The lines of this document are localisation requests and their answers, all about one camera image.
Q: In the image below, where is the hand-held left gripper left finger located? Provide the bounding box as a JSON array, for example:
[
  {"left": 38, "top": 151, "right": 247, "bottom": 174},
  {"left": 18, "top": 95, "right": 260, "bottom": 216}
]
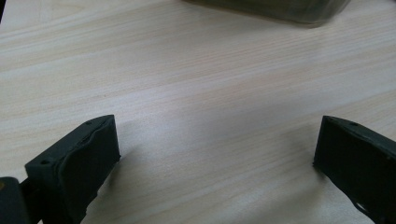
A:
[{"left": 24, "top": 114, "right": 121, "bottom": 224}]

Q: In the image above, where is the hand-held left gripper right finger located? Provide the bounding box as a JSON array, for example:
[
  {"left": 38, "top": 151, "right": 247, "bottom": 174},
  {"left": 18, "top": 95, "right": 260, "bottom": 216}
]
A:
[{"left": 312, "top": 115, "right": 396, "bottom": 224}]

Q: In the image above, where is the transparent brown storage box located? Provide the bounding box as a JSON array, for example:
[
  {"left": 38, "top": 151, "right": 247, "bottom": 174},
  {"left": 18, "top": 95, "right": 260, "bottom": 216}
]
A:
[{"left": 181, "top": 0, "right": 353, "bottom": 29}]

